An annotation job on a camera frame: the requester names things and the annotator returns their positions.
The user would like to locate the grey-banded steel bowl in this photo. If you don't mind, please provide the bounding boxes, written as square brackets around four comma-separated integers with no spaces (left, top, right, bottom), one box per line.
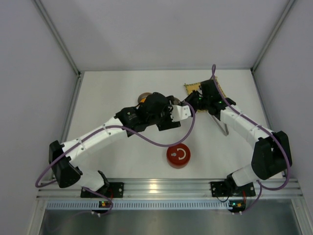
[137,93,152,104]

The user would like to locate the steel serving tongs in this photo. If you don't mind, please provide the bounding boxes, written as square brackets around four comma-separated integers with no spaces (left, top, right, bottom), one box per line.
[210,115,229,136]

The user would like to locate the red round lid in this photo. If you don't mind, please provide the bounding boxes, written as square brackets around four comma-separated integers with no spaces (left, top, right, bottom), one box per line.
[166,143,191,164]

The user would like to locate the red-banded steel bowl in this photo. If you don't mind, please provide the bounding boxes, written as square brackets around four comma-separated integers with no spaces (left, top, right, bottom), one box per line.
[168,162,188,169]

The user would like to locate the grey round lid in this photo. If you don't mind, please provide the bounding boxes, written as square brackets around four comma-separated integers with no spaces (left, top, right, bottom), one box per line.
[173,97,181,105]

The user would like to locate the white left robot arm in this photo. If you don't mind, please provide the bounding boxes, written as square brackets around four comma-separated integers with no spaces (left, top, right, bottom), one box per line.
[48,92,192,192]

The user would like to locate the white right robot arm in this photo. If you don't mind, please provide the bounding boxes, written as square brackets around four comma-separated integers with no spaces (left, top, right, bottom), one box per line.
[184,79,292,193]

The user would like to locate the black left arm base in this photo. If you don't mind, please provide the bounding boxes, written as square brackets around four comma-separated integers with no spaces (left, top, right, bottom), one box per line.
[80,182,124,198]

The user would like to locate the bamboo mat tray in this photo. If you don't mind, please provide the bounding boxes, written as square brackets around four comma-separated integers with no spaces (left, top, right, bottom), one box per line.
[184,78,236,116]

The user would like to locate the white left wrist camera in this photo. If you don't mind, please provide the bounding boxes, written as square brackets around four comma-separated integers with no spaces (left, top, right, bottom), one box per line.
[170,105,192,122]

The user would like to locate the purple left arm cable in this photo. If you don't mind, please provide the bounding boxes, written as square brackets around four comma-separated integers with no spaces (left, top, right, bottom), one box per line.
[35,102,196,216]

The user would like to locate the aluminium front rail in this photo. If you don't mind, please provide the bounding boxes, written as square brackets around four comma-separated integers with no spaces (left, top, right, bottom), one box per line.
[36,179,303,200]

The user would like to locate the slotted cable duct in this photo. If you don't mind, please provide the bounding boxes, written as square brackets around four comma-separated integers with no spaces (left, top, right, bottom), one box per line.
[45,200,244,211]

